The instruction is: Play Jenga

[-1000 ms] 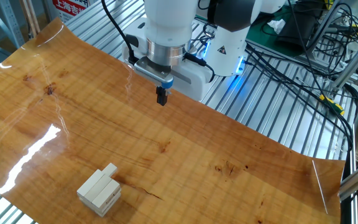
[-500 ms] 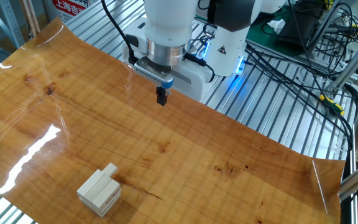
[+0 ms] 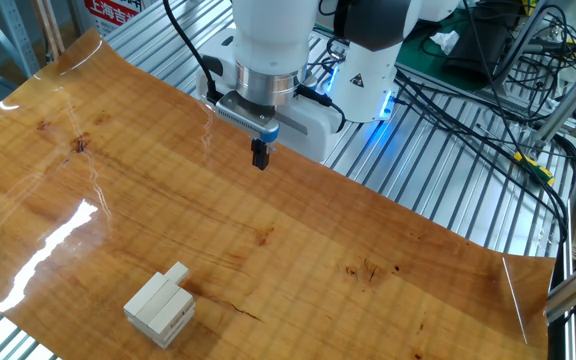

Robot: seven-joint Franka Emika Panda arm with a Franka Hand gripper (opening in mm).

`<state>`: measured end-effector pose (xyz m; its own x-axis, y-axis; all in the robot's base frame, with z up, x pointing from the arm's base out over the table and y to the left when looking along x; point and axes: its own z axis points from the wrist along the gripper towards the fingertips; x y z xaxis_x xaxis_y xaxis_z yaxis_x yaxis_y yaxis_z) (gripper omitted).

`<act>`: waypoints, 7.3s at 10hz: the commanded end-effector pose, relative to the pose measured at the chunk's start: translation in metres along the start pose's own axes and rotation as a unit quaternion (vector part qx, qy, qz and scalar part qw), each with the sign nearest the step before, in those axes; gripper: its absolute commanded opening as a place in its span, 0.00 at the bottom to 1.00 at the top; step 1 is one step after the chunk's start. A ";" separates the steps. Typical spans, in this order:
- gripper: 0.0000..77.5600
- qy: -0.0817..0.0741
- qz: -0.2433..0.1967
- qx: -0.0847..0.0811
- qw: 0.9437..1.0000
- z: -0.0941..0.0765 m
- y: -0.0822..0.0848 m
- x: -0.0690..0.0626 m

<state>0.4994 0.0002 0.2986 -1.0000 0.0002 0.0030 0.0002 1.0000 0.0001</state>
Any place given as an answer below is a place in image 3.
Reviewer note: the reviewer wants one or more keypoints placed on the glossy wood-grain mat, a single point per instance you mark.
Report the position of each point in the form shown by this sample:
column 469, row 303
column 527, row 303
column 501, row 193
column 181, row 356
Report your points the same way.
column 318, row 250

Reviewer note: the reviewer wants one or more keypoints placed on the wooden slat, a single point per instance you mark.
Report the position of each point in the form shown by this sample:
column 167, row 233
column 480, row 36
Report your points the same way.
column 55, row 25
column 44, row 27

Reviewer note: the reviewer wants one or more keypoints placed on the green table mat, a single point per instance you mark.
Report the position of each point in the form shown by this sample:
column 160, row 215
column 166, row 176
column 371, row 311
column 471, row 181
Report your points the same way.
column 418, row 60

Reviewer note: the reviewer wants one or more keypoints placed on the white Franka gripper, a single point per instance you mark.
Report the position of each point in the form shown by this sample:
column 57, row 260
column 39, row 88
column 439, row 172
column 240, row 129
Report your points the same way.
column 313, row 130

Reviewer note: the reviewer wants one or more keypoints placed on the red sign white characters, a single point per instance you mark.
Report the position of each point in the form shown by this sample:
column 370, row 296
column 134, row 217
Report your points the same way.
column 113, row 12

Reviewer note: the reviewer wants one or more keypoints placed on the black pouch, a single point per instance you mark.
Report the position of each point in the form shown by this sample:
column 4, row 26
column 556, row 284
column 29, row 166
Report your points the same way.
column 478, row 50

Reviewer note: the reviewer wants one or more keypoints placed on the crumpled white tissue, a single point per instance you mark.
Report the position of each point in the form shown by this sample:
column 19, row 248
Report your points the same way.
column 445, row 41

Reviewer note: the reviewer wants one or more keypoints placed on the aluminium profile bar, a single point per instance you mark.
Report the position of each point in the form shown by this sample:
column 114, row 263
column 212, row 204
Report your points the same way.
column 525, row 37
column 573, row 100
column 575, row 290

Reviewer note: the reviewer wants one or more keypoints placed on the grey slotted angle shelf frame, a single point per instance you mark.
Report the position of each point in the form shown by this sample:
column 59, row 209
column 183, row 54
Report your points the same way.
column 18, row 40

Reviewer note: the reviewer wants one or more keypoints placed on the yellow black screwdriver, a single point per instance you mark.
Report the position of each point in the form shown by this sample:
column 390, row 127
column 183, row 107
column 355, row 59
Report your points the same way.
column 535, row 168

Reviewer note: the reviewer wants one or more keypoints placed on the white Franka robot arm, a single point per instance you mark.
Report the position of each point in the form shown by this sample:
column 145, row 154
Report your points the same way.
column 273, row 35

